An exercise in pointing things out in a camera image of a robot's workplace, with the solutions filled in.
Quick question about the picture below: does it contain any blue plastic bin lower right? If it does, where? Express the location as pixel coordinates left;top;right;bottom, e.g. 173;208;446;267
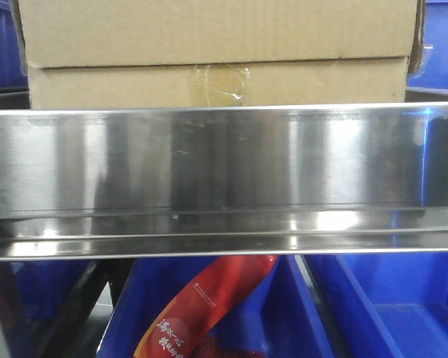
305;252;448;357

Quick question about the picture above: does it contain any blue plastic bin upper right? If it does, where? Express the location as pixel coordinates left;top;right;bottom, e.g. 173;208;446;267
408;1;448;90

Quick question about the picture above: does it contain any blue plastic bin upper left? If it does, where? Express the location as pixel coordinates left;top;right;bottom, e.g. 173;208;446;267
0;1;28;88

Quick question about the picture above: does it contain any black shelf frame post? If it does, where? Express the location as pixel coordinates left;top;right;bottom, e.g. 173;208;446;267
37;259;134;357

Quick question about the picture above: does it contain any brown cardboard carton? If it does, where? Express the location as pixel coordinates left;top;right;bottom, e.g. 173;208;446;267
11;1;426;110

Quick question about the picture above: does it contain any blue plastic bin lower middle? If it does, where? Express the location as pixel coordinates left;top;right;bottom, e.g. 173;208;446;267
96;256;334;357

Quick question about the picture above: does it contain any red snack bag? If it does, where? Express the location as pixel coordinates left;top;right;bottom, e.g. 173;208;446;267
132;254;278;357

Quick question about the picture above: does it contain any stainless steel shelf rail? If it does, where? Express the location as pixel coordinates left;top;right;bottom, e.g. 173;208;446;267
0;102;448;261

